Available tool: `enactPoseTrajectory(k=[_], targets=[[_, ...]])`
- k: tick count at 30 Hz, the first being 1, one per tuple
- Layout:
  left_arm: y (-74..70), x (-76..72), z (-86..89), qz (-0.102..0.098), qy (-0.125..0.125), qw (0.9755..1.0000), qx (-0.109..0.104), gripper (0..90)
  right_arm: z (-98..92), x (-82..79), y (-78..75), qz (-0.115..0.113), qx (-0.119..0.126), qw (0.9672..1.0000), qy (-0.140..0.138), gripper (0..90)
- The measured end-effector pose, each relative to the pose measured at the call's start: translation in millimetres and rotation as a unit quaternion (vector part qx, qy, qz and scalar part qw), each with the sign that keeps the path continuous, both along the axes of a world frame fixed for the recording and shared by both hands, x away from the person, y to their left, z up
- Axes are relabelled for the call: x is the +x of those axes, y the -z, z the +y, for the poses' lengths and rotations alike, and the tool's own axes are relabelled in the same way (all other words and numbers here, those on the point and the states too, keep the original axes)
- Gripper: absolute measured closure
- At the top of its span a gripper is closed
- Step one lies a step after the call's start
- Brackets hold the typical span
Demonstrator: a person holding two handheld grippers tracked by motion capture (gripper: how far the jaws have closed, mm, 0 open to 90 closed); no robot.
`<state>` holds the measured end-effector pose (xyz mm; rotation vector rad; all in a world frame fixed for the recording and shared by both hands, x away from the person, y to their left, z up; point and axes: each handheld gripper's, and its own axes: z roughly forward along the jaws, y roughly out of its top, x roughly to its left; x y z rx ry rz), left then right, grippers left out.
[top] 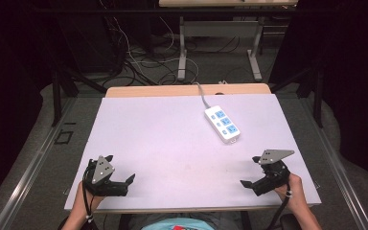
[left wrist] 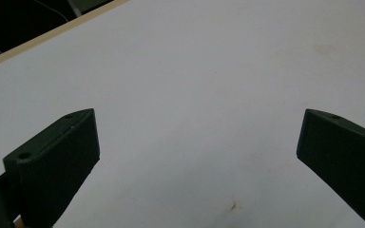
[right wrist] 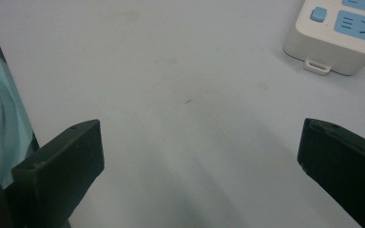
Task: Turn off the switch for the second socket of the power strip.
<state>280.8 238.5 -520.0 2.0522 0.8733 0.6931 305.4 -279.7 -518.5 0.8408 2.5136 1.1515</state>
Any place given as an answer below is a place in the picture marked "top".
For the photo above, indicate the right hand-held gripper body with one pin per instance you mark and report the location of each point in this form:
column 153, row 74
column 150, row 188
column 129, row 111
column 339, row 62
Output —
column 273, row 179

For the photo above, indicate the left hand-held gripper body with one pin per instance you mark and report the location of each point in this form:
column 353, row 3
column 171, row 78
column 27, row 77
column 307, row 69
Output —
column 103, row 187

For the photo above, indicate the white power strip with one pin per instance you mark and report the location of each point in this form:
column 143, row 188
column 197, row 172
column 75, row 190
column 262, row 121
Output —
column 222, row 124

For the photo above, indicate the person's left hand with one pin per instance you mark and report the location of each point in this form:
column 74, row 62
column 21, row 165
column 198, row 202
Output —
column 84, row 199

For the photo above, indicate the person's right hand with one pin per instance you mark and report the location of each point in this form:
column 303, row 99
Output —
column 294, row 195

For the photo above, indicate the white table cover board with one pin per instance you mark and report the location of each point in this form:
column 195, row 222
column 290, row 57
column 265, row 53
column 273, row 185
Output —
column 159, row 143

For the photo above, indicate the person's torso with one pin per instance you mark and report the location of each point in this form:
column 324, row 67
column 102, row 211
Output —
column 172, row 224

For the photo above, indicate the black metal stand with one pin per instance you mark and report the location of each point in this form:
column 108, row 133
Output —
column 317, row 102
column 57, row 102

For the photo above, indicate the wooden table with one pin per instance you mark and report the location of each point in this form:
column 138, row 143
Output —
column 156, row 90

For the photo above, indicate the dark curtain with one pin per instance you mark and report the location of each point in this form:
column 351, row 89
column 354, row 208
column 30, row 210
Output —
column 9, row 80
column 354, row 80

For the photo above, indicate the desk with white metal legs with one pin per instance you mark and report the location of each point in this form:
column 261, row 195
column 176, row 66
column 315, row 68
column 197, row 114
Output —
column 220, row 28

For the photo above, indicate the aluminium floor rail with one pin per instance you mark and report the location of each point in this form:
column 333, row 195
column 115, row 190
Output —
column 28, row 176
column 338, row 169

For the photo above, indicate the black horizontal frame bar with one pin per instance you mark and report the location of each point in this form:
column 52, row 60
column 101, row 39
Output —
column 108, row 10

